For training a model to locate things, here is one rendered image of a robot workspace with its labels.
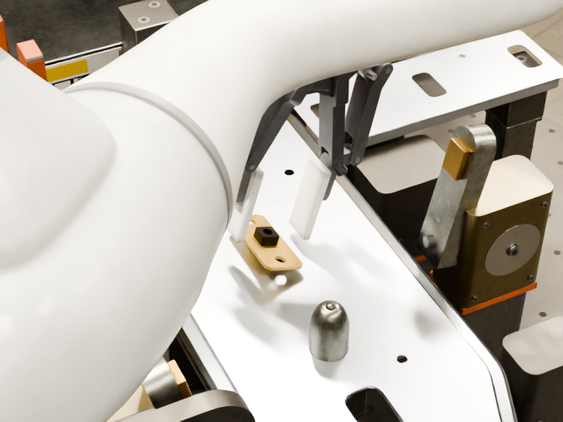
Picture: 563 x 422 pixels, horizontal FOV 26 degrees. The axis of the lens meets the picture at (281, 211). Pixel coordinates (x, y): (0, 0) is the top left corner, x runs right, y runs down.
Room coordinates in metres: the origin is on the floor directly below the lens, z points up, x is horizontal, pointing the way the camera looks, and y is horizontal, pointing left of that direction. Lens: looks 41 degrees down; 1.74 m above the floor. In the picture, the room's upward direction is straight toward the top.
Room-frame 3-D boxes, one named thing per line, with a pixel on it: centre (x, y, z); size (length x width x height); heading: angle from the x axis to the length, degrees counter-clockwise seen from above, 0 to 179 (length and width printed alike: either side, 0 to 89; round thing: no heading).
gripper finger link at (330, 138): (0.83, -0.04, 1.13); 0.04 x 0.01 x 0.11; 27
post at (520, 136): (1.09, -0.26, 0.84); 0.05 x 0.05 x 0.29; 26
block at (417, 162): (0.94, -0.13, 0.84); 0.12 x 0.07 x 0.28; 116
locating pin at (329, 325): (0.68, -0.04, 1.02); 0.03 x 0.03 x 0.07
